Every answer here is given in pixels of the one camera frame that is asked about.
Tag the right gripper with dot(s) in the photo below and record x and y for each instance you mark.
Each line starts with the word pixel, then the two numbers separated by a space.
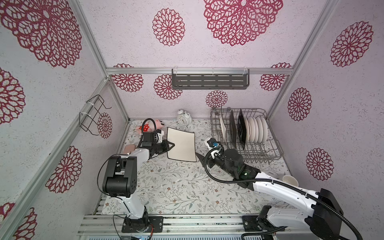
pixel 201 157

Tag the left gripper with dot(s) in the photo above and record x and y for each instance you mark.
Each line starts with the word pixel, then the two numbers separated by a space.
pixel 165 142

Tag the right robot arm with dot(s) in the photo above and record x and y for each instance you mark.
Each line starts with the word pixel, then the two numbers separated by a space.
pixel 319 211

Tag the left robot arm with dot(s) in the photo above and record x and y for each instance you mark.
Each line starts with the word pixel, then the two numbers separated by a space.
pixel 121 176

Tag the pink plush toy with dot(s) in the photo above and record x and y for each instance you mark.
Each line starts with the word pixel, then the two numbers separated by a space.
pixel 149 126

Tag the white alarm clock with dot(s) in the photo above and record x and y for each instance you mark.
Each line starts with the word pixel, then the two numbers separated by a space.
pixel 184 118

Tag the black square plate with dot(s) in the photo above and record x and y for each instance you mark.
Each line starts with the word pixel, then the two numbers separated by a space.
pixel 233 130
pixel 242 129

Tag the white round plate one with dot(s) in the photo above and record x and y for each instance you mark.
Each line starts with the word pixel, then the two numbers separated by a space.
pixel 247 130

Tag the white round plate three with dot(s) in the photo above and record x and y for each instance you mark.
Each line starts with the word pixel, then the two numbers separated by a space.
pixel 259 130

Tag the white round plate four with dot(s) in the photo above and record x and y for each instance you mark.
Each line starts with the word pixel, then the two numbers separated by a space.
pixel 265 130

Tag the white ceramic mug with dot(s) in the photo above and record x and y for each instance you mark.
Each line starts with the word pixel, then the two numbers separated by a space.
pixel 290 180

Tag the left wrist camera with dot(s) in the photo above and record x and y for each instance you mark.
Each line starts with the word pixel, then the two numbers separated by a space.
pixel 149 139

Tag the grey wire dish rack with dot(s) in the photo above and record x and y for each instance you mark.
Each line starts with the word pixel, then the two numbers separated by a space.
pixel 253 152

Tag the grey wall shelf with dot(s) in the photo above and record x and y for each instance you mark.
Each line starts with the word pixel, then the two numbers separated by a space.
pixel 210 81

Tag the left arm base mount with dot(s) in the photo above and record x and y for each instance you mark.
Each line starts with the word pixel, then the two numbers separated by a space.
pixel 143 225

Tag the black wire wall holder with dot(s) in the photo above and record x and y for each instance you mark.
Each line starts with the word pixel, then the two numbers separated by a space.
pixel 96 121

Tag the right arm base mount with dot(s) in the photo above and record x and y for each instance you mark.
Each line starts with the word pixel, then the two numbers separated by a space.
pixel 259 223

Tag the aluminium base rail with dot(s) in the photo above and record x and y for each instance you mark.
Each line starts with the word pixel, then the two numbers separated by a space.
pixel 215 224

